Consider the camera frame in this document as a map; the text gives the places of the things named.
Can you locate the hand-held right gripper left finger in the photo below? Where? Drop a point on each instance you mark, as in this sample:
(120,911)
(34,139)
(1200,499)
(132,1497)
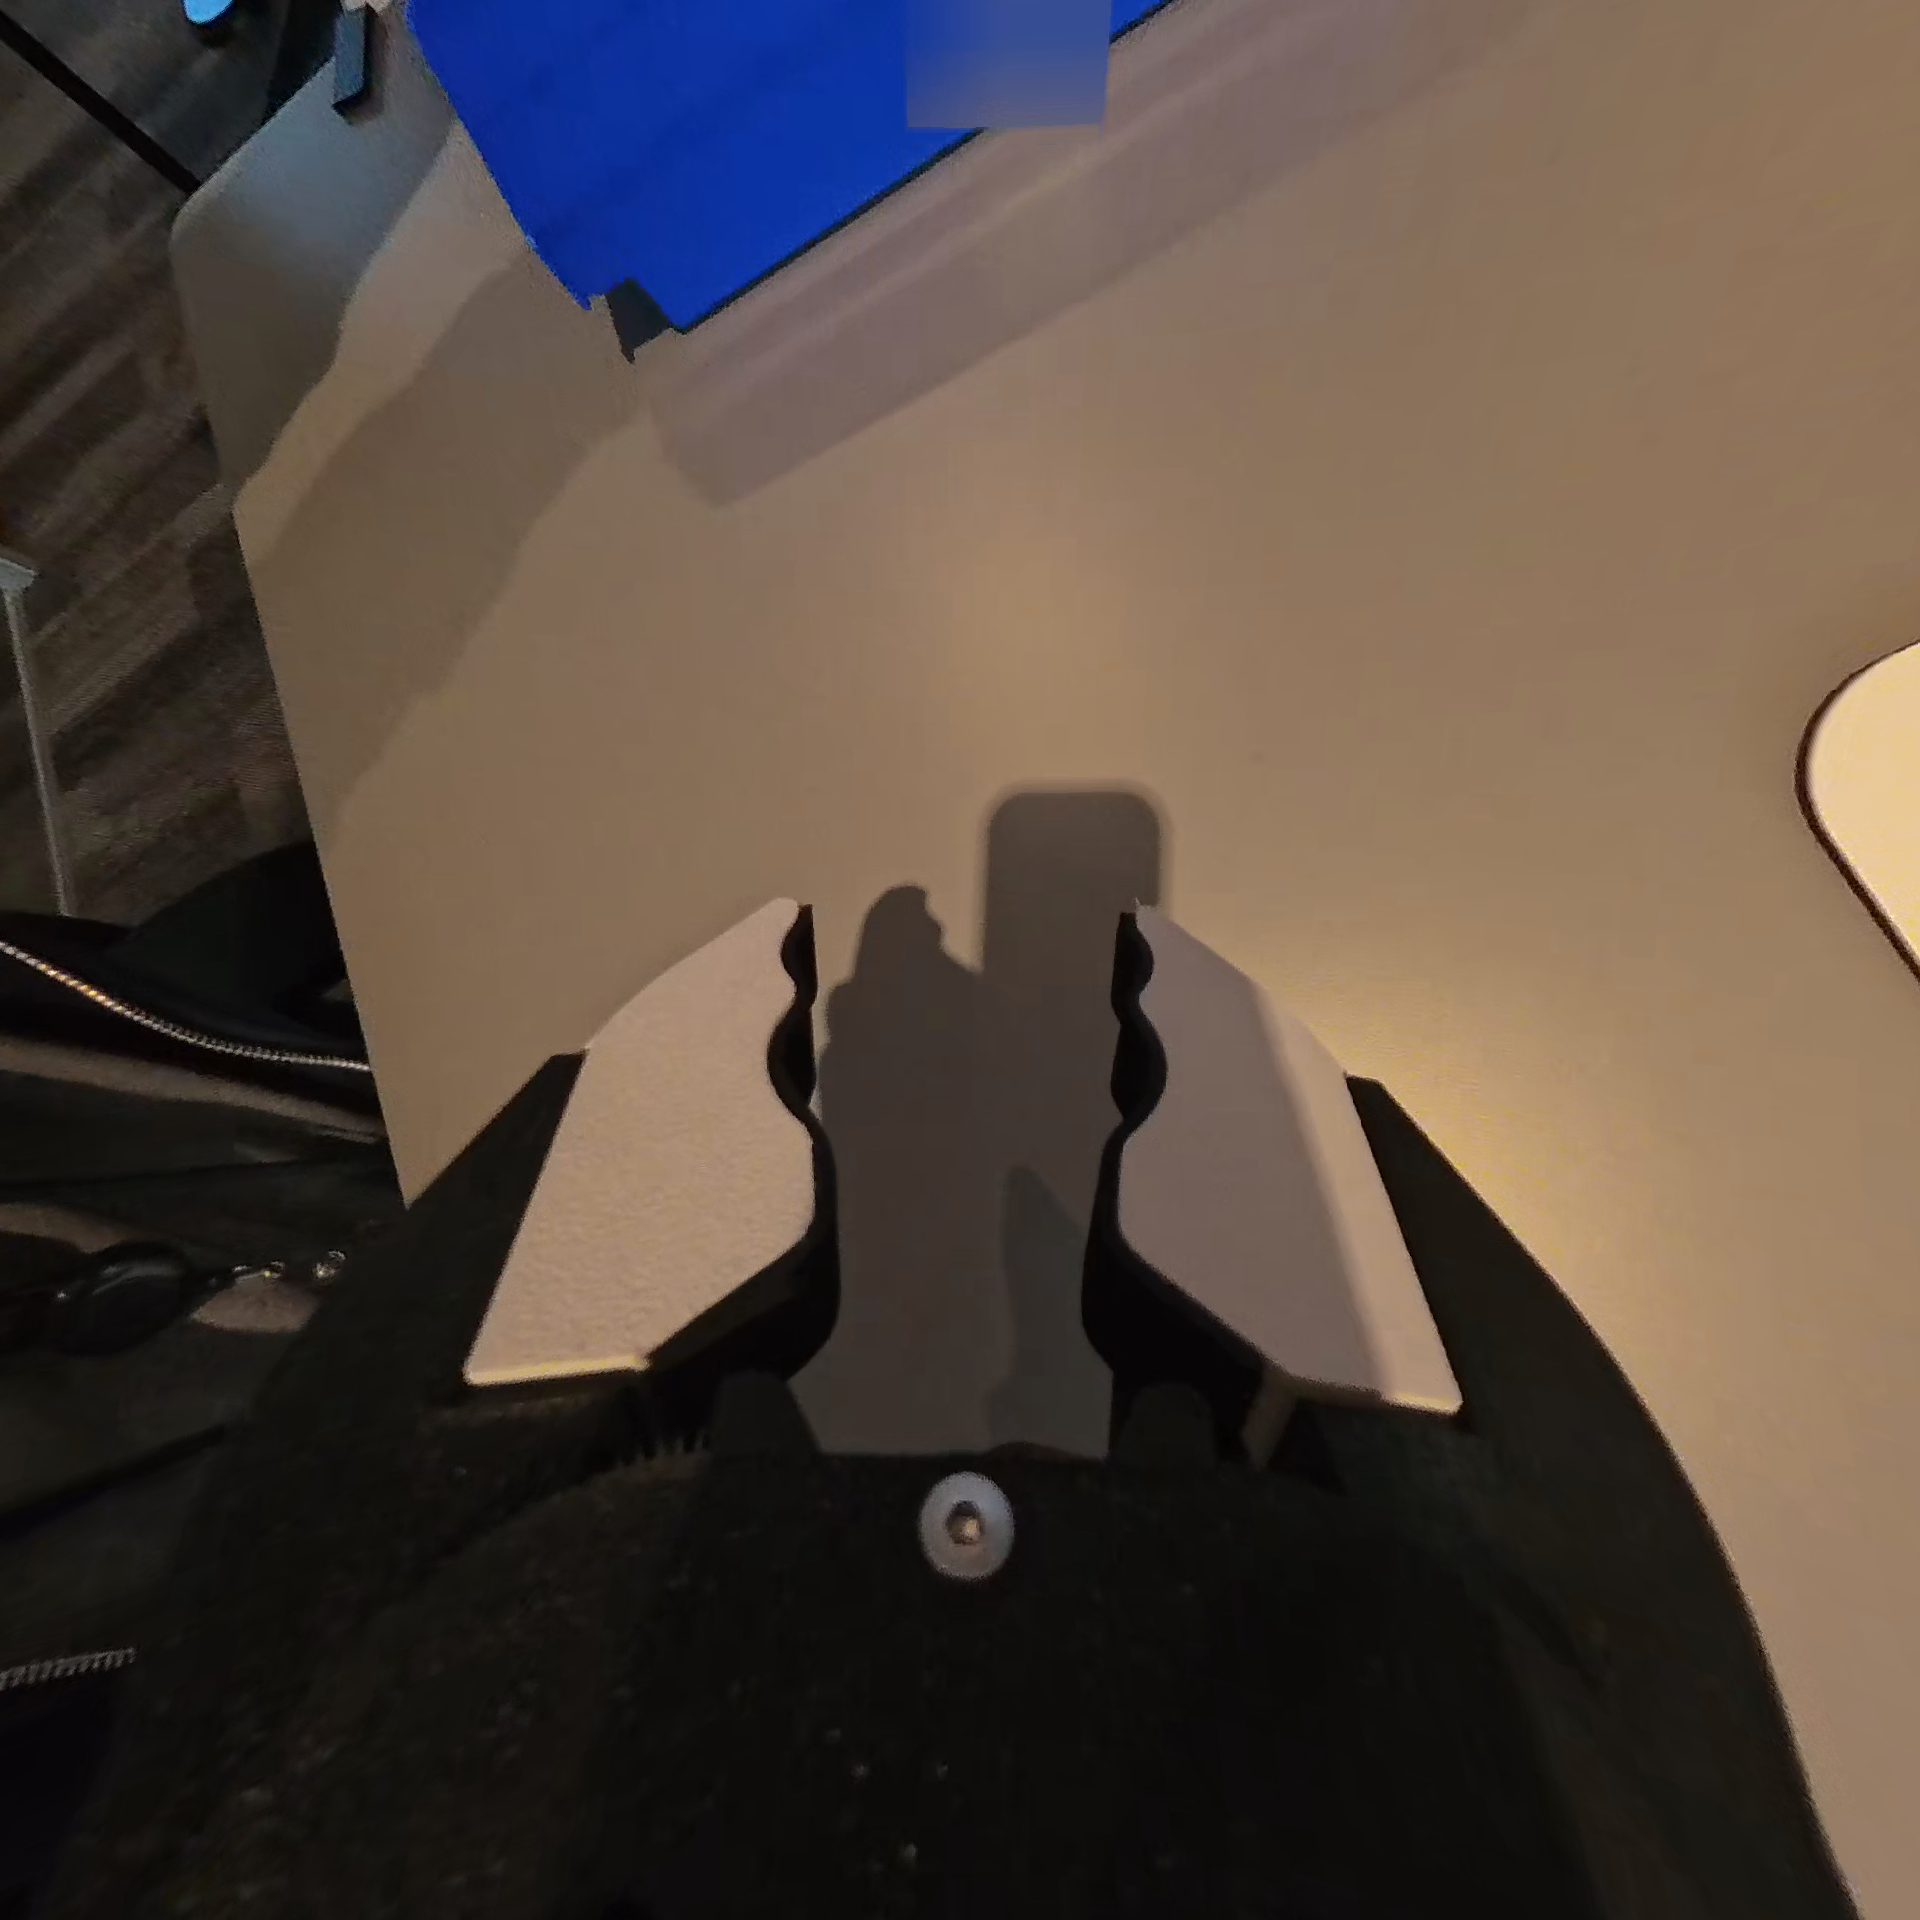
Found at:
(661,1171)

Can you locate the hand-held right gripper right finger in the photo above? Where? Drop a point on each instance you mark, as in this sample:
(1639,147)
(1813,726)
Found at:
(1276,1201)

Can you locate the blue plastic bin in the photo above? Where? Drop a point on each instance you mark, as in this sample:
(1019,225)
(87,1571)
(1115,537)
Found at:
(675,149)

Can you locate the person's dark zip jacket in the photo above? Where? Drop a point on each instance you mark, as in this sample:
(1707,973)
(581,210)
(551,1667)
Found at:
(148,1142)

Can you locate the black badge reel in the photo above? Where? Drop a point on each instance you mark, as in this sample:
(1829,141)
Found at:
(105,1293)

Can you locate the wooden document stand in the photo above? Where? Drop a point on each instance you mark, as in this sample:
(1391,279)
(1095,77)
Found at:
(1874,796)

